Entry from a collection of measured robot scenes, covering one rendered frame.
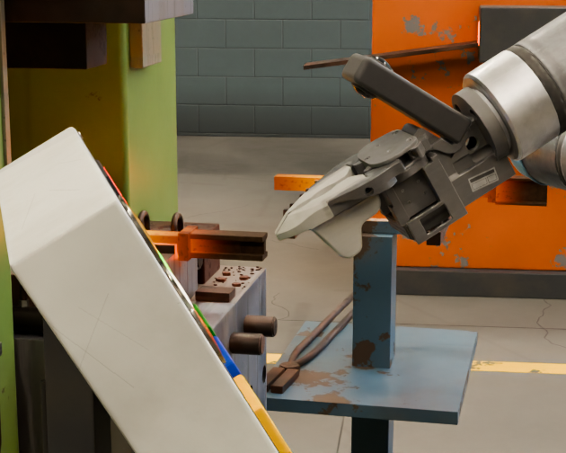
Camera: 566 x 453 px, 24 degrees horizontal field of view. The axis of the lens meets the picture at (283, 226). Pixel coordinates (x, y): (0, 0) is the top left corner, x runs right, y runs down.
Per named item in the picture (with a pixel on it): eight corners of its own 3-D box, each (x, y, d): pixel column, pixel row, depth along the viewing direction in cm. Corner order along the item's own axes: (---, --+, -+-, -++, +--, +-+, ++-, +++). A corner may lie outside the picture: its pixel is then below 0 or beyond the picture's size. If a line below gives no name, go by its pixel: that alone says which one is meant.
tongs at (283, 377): (358, 290, 249) (358, 284, 249) (379, 292, 248) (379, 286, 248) (255, 391, 193) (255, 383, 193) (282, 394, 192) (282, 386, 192)
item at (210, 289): (195, 300, 165) (194, 291, 165) (201, 294, 168) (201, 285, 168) (229, 302, 164) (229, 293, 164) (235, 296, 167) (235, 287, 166)
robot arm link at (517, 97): (528, 55, 111) (484, 46, 120) (481, 84, 110) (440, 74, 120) (572, 144, 114) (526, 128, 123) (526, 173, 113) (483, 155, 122)
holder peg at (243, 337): (265, 351, 163) (265, 331, 163) (260, 358, 161) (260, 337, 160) (234, 350, 164) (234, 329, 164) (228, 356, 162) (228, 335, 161)
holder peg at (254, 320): (278, 333, 171) (278, 314, 170) (273, 340, 168) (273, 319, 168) (247, 332, 172) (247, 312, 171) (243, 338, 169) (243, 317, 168)
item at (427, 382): (477, 342, 224) (477, 331, 223) (457, 425, 185) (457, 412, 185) (305, 331, 230) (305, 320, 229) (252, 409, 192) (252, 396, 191)
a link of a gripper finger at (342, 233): (312, 288, 112) (402, 232, 113) (278, 233, 110) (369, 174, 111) (303, 279, 115) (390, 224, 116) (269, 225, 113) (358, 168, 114)
